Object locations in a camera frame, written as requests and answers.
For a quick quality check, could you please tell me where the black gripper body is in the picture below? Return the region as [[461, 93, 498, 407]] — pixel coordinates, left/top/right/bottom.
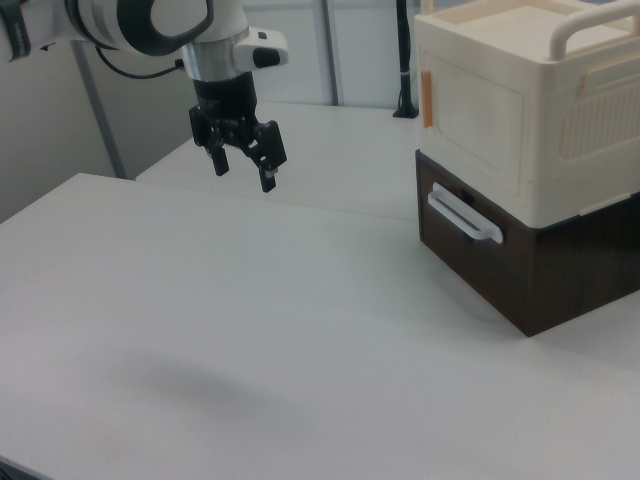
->
[[192, 73, 260, 147]]

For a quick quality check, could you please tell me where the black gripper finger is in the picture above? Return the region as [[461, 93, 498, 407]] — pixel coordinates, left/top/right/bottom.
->
[[188, 105, 232, 178], [238, 119, 289, 195]]

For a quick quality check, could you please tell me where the orange door handle strip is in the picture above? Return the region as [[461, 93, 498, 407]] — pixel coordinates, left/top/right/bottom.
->
[[422, 71, 435, 129]]

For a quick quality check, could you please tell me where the cream cabinet door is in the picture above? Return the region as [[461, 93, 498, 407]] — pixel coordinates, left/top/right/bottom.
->
[[420, 49, 531, 201]]

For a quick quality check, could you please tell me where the cream plastic cabinet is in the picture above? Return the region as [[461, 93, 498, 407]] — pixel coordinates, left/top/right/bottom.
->
[[414, 0, 640, 226]]

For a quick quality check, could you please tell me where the dark brown wooden drawer box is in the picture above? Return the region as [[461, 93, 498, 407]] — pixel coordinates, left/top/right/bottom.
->
[[414, 149, 640, 337]]

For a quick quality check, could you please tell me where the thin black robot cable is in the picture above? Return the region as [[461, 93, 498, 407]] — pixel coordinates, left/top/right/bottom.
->
[[92, 42, 184, 80]]

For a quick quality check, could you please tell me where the grey aluminium frame post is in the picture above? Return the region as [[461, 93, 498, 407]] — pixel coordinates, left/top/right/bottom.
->
[[69, 39, 126, 179], [319, 0, 347, 107]]

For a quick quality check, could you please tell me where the black camera stand with white tie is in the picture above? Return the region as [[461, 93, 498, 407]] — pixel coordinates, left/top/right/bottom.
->
[[392, 0, 419, 120]]

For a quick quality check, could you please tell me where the white drawer handle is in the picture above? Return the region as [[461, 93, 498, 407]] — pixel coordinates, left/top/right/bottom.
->
[[427, 182, 503, 245]]

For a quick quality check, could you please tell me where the cream cabinet carry handle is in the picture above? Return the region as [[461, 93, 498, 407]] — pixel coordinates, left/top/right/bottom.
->
[[548, 12, 640, 62]]

